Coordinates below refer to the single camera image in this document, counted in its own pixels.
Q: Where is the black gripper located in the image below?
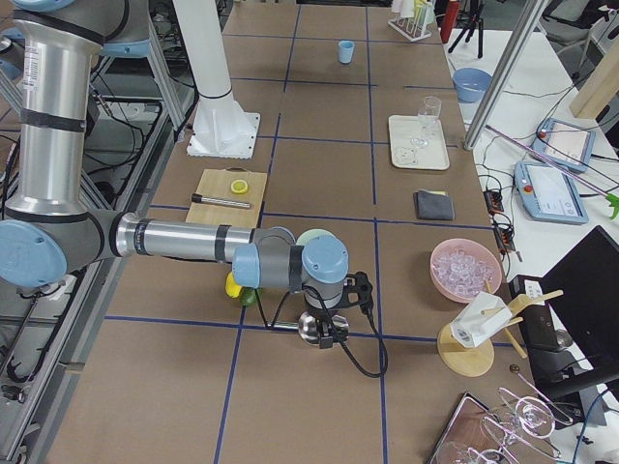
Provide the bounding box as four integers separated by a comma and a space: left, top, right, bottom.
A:
336, 272, 373, 315

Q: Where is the green bowl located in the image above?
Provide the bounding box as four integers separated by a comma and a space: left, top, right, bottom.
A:
296, 228, 334, 247

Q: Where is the light blue cup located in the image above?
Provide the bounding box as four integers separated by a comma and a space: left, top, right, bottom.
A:
339, 40, 355, 65

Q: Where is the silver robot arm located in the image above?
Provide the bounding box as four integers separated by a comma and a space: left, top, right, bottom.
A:
1, 1, 373, 318

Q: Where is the steel ice scoop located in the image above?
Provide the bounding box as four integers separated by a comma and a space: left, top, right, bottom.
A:
266, 312, 349, 349

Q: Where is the pink bowl with ice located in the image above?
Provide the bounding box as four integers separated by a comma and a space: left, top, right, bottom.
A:
429, 239, 503, 304

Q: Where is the blue bowl on side table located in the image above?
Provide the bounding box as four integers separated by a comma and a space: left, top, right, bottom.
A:
453, 68, 492, 103

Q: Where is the grey folded cloth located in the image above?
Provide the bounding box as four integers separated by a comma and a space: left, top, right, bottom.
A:
413, 189, 455, 220

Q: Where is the green lime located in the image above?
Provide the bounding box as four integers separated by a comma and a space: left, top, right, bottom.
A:
239, 287, 262, 307

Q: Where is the yellow lemon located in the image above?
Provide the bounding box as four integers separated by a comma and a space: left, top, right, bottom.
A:
224, 272, 243, 299

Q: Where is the white paper carton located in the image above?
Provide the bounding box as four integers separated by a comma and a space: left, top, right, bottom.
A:
449, 292, 512, 348

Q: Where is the wooden cup stand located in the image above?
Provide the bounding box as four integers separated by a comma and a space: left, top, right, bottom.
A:
437, 290, 564, 377

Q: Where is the white bear tray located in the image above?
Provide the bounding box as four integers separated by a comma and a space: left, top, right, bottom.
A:
388, 115, 450, 171

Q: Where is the lemon half slice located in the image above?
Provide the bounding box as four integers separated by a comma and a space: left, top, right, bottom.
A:
229, 179, 250, 195

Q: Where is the clear wine glass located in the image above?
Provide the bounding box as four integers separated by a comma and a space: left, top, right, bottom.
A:
411, 96, 441, 148

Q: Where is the near teach pendant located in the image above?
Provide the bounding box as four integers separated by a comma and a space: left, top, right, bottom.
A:
514, 161, 589, 224

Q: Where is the teach pendant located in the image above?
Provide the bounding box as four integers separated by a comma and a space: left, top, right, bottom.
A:
531, 118, 596, 173
514, 161, 589, 224

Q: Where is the black monitor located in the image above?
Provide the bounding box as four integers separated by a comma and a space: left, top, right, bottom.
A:
521, 226, 618, 399

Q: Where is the far teach pendant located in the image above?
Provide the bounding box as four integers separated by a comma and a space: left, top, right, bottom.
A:
531, 118, 596, 173

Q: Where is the white cup rack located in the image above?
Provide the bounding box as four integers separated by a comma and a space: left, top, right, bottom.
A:
388, 0, 434, 43

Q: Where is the red bottle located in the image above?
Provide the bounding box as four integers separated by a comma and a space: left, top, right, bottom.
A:
440, 0, 460, 44

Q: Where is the black tripod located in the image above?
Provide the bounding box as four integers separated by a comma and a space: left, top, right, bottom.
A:
448, 0, 485, 59

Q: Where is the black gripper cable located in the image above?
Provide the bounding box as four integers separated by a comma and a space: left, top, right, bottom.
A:
254, 279, 390, 379

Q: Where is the steel knife handle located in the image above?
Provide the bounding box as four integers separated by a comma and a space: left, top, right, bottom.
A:
191, 192, 252, 210

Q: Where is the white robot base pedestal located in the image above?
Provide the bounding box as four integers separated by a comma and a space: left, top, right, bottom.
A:
173, 0, 260, 160

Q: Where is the aluminium frame post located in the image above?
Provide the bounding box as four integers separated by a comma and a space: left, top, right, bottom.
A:
463, 0, 549, 151

